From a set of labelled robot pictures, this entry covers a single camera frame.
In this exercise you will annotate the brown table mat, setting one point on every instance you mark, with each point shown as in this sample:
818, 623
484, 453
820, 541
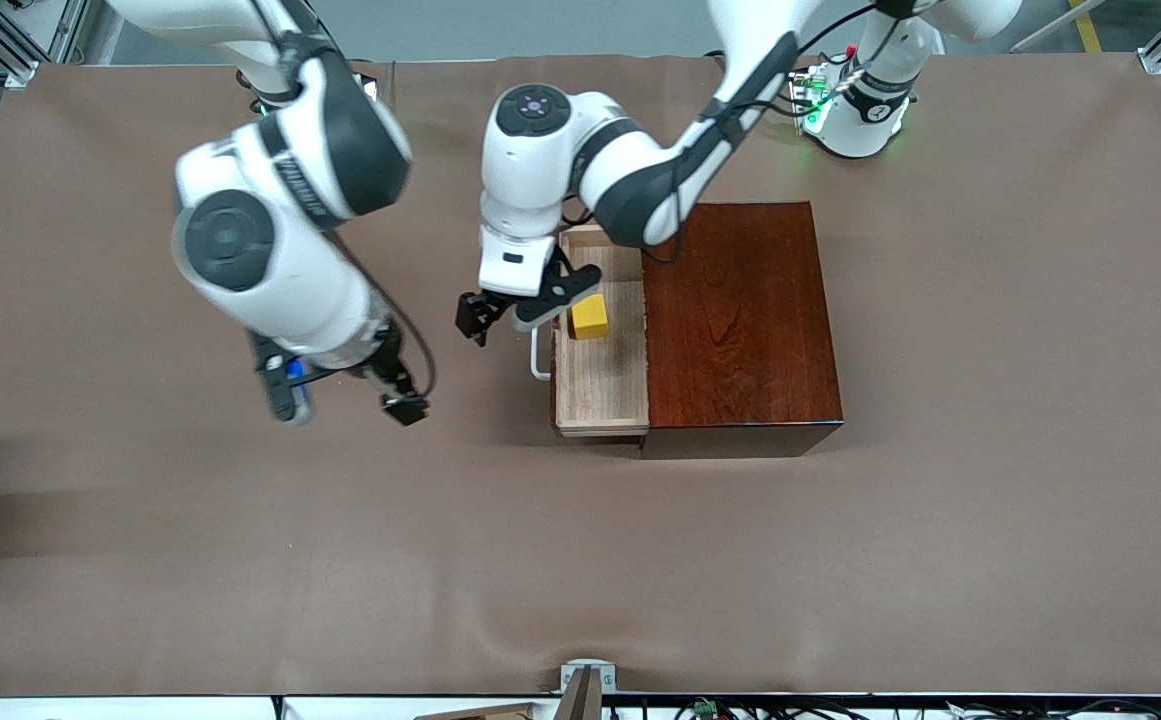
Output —
340, 550

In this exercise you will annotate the grey slanted metal bar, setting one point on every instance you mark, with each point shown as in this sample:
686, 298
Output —
1050, 30

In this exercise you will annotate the grey metal strut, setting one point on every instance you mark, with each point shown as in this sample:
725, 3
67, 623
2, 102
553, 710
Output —
582, 700

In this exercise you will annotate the green terminal connector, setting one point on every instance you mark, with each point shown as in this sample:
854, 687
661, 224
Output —
707, 707

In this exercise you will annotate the silver metal clamp bracket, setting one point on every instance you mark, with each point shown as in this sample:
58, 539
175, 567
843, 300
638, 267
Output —
608, 675

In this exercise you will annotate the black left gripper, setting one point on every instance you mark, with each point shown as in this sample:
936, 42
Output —
473, 313

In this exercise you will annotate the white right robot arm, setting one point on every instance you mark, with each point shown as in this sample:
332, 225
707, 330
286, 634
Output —
280, 270

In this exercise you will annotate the light wooden drawer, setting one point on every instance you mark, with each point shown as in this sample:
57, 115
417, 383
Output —
600, 390

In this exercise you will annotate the yellow wooden block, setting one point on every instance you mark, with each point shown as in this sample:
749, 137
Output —
590, 318

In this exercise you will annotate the dark brown wooden cabinet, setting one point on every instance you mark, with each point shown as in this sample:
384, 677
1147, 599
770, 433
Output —
740, 340

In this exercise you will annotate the tan wooden board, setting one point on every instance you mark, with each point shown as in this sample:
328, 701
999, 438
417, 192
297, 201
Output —
480, 713

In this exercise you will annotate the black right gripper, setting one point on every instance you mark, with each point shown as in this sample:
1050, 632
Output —
386, 368

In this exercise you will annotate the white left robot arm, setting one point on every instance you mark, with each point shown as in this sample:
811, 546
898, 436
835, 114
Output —
530, 190

